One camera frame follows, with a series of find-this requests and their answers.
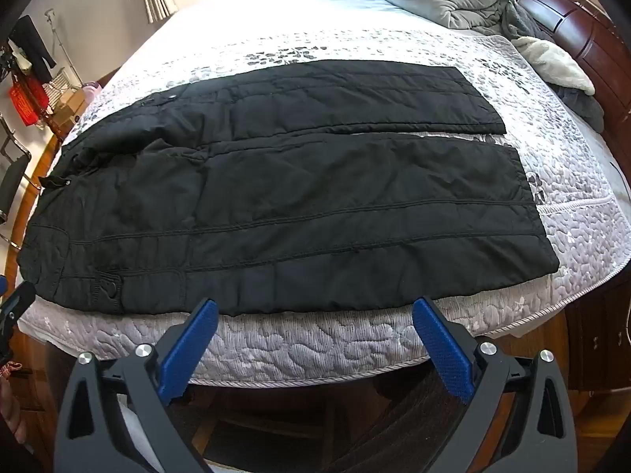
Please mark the black hanging garment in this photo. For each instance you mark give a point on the black hanging garment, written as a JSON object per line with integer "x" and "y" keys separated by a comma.
{"x": 32, "y": 44}

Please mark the red bag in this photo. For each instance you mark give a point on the red bag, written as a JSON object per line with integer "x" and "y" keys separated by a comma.
{"x": 27, "y": 103}

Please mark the bed with grey quilted bedspread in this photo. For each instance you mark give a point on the bed with grey quilted bedspread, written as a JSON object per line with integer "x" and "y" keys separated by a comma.
{"x": 345, "y": 347}

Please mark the metal stand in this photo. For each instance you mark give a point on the metal stand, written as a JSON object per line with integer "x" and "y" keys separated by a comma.
{"x": 61, "y": 44}

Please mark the cardboard box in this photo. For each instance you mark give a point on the cardboard box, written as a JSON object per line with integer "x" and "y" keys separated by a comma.
{"x": 69, "y": 113}

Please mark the black chrome-framed chair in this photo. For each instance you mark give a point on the black chrome-framed chair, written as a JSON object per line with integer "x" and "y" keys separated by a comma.
{"x": 10, "y": 182}

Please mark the white fleece blanket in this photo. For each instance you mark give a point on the white fleece blanket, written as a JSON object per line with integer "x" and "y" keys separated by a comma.
{"x": 557, "y": 64}

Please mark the wooden nightstand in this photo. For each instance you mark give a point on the wooden nightstand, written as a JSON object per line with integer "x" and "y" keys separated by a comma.
{"x": 599, "y": 335}

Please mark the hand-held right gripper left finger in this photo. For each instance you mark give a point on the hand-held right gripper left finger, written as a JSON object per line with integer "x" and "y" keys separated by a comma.
{"x": 194, "y": 340}

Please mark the dark grey blanket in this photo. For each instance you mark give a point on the dark grey blanket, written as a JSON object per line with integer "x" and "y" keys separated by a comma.
{"x": 523, "y": 22}

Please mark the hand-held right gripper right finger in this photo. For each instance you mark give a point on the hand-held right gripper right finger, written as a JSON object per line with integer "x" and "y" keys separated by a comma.
{"x": 443, "y": 350}

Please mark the black padded pants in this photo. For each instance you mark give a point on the black padded pants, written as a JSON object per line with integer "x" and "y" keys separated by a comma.
{"x": 296, "y": 197}

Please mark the dark wooden headboard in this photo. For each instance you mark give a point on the dark wooden headboard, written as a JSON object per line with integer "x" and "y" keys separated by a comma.
{"x": 584, "y": 19}

